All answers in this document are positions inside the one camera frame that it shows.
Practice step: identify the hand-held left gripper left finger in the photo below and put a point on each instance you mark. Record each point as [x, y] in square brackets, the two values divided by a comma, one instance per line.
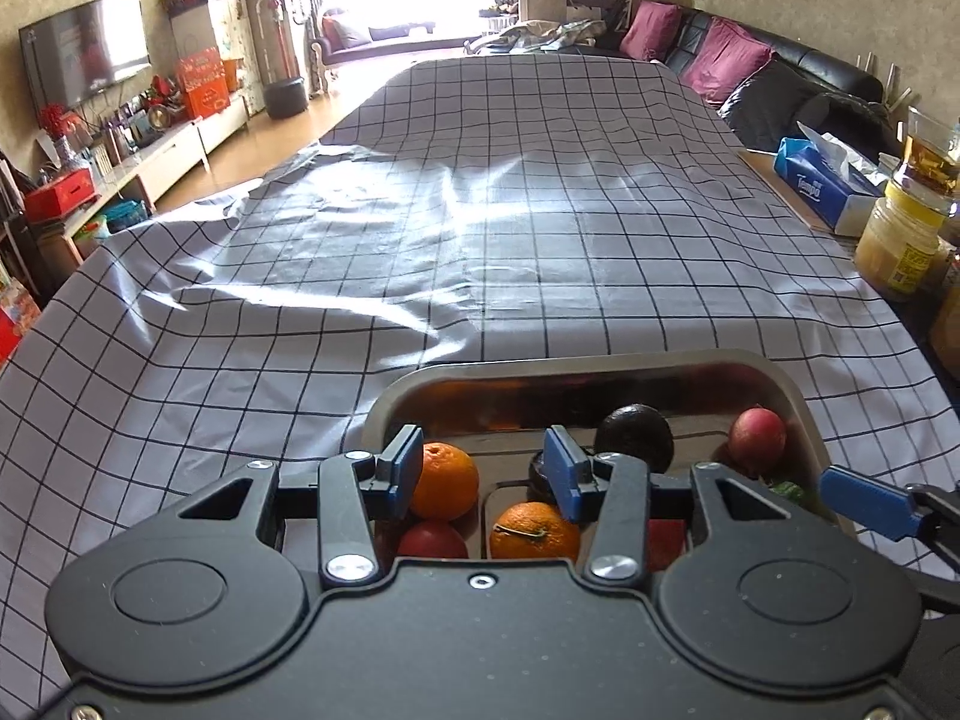
[401, 469]

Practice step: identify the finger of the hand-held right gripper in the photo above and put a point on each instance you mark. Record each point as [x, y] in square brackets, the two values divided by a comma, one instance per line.
[866, 502]
[943, 592]

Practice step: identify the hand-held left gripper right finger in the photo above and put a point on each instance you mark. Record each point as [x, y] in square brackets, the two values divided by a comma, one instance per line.
[566, 474]

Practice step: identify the dark brown water chestnut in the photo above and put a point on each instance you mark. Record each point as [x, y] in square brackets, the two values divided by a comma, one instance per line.
[537, 474]
[634, 439]

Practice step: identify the orange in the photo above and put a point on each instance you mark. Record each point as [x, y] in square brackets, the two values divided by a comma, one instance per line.
[532, 536]
[446, 481]

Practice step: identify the green cucumber piece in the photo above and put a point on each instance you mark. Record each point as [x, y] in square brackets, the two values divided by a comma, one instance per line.
[789, 493]

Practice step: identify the large red apple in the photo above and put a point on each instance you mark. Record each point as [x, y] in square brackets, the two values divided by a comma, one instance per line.
[431, 541]

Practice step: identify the glossy red tomato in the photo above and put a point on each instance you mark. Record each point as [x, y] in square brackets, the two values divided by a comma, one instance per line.
[667, 544]

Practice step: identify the matte red tomato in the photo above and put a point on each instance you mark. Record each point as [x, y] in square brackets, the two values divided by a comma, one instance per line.
[757, 439]

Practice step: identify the stainless steel tray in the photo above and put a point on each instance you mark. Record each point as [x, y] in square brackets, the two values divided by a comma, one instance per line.
[675, 390]

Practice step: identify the grey checked tablecloth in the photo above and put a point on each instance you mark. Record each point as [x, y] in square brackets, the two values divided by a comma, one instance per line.
[487, 240]

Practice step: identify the yellow jar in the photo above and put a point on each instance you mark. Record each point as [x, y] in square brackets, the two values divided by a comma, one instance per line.
[892, 240]

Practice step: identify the blue tissue pack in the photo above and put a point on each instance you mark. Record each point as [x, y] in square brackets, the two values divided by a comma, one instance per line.
[810, 180]

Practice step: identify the glass pitcher with amber liquid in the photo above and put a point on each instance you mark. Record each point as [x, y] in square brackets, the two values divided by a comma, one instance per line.
[930, 157]

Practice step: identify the teal basket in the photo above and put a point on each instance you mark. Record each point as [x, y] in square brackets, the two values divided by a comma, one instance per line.
[126, 216]

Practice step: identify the white television stand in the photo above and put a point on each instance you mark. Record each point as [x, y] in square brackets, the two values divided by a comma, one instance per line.
[180, 150]

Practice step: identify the black round stool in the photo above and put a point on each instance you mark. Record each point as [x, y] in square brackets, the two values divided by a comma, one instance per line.
[285, 97]

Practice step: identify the dark chaise lounge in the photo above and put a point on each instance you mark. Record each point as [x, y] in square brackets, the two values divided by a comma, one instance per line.
[360, 41]

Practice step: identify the red gift box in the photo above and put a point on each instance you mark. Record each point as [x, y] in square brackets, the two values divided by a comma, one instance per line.
[202, 86]

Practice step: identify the black leather sofa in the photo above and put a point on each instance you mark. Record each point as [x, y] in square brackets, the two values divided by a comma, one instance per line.
[825, 67]

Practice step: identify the small red box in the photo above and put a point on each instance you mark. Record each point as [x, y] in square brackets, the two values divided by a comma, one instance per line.
[60, 195]

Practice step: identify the crumpled blanket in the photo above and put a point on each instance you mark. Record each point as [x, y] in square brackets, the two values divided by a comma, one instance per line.
[540, 36]

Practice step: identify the purple cushion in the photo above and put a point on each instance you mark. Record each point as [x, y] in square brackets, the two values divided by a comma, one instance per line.
[726, 60]
[651, 30]

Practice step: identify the bookshelf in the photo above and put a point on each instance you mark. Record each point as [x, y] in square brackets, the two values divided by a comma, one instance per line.
[15, 240]

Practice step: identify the white patterned cabinet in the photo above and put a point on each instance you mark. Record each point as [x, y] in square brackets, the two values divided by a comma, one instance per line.
[225, 30]

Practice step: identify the vase with red flowers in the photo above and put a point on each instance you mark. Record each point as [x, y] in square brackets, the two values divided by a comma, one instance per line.
[56, 124]

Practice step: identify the flat screen television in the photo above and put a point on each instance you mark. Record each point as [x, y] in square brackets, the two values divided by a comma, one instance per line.
[82, 45]

